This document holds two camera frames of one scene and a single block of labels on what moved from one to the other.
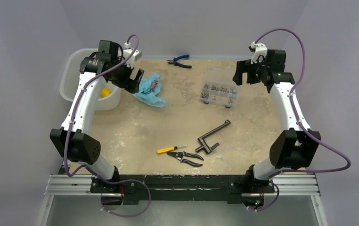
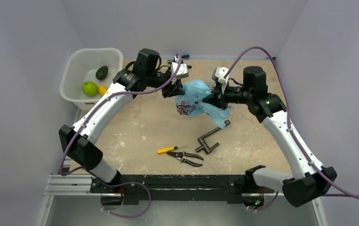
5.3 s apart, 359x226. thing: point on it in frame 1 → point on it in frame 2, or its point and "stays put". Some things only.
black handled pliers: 179,155 stays put
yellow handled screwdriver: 162,150 stays put
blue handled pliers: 174,61 stays put
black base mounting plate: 182,189 stays put
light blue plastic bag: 150,86 → 191,103
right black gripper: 249,72 → 218,98
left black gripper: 134,85 → 173,90
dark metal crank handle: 203,143 stays put
